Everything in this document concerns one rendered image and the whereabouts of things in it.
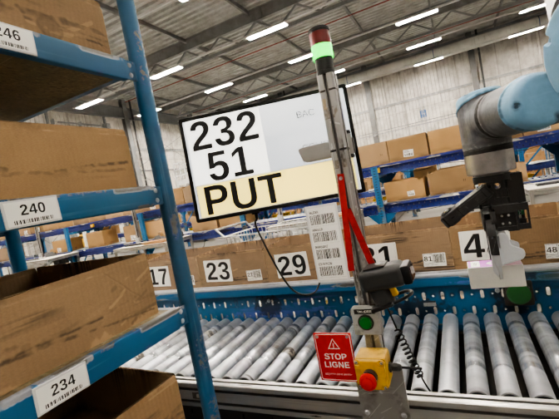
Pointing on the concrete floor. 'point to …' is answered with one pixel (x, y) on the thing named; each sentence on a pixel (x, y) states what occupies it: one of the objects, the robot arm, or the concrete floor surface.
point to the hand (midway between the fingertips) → (495, 269)
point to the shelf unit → (33, 101)
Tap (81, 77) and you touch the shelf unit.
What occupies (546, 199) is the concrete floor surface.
